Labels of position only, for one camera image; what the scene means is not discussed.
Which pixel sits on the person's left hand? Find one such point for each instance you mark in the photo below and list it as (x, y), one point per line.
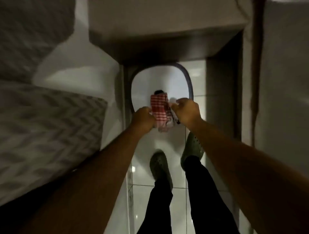
(143, 119)

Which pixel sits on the person's right hand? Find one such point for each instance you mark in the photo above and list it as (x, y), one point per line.
(187, 112)

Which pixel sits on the red white checkered cloth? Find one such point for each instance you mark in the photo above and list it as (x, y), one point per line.
(159, 108)

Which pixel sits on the person's right forearm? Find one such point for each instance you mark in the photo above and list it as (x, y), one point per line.
(241, 168)

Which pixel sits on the person's left forearm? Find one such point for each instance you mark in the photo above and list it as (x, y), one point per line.
(96, 180)

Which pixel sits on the green right clog shoe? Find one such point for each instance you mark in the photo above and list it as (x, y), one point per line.
(192, 149)

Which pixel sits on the black right trouser leg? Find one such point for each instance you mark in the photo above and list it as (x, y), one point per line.
(205, 192)

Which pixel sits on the black trouser leg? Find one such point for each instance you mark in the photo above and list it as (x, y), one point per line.
(159, 207)
(205, 192)

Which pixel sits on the black left trouser leg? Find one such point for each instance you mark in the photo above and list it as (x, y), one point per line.
(159, 207)

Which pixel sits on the grey chevron patterned mattress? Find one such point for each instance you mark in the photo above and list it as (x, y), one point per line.
(48, 132)

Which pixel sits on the beige cabinet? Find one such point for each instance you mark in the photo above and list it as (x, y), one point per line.
(157, 19)

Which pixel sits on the grey patterned cushion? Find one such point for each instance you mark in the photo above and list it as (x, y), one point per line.
(29, 36)

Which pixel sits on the brown door frame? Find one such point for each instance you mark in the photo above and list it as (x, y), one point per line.
(257, 72)

